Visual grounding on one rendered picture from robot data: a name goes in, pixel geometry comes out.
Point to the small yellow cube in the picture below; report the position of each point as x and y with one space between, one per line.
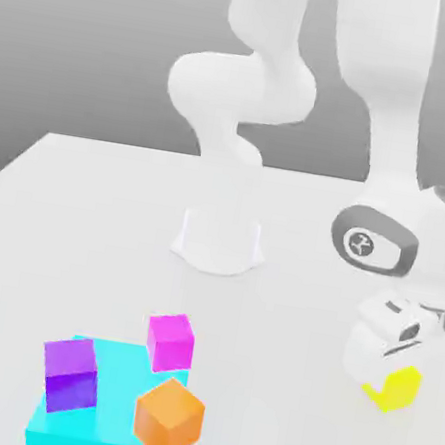
403 386

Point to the small purple cube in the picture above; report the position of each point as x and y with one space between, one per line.
70 374

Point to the large cyan box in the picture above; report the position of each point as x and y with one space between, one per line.
111 411

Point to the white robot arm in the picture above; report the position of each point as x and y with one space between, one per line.
243 88

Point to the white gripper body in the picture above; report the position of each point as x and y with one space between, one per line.
365 356

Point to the small magenta cube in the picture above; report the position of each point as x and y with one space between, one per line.
171 342

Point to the small orange cube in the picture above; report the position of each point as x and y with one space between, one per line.
169 420

